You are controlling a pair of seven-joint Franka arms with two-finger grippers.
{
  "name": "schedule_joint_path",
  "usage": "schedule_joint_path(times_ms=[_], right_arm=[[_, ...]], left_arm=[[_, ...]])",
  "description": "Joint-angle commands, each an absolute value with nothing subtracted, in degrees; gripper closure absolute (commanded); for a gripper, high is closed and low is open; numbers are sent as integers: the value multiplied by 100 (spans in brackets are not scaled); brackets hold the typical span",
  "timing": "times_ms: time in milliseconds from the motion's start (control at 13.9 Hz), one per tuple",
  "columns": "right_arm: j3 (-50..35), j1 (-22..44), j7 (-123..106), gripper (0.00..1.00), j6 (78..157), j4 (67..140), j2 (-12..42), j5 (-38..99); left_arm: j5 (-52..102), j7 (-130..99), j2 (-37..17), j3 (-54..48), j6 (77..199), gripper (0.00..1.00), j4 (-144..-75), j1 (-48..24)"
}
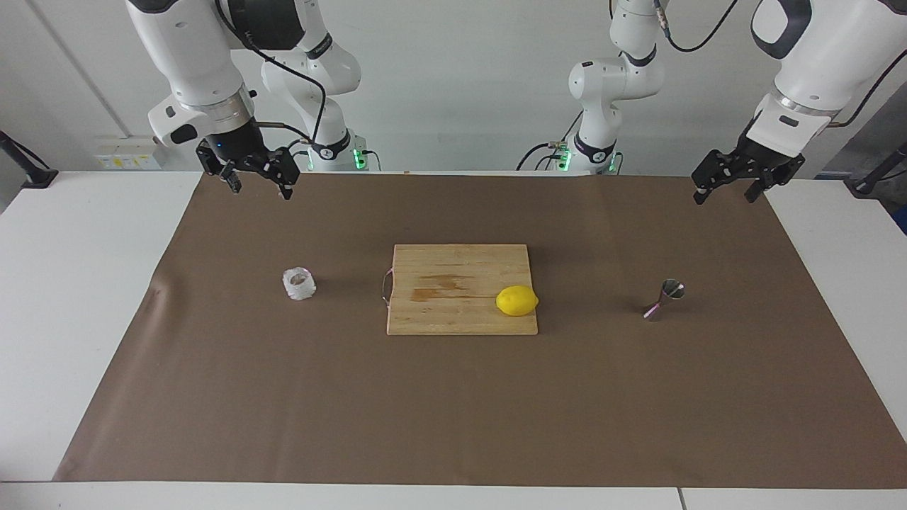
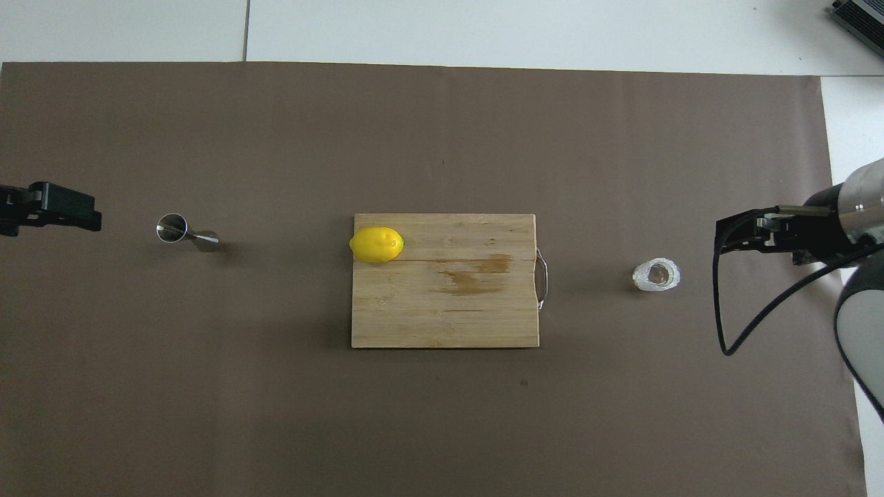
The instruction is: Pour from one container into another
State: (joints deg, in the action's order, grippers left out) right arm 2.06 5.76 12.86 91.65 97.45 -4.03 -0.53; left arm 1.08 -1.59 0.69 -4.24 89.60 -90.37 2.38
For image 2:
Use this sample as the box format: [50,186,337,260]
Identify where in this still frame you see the wooden cutting board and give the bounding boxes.
[351,213,550,349]

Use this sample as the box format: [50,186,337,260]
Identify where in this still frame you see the small clear glass cup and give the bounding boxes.
[632,257,682,293]

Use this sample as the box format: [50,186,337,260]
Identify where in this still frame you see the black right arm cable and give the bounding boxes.
[713,205,884,357]

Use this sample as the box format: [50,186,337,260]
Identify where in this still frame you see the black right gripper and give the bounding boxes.
[717,185,857,266]

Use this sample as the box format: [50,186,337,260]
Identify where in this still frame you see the brown paper table mat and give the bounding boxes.
[0,61,867,497]

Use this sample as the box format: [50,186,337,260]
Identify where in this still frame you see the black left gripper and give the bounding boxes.
[0,182,102,237]

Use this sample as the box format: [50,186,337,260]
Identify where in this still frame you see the yellow lemon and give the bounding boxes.
[349,226,405,264]

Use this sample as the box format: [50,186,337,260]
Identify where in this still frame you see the steel double jigger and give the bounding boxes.
[156,213,220,253]

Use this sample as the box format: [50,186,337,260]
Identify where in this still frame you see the grey ribbed metal box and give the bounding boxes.
[831,0,884,39]

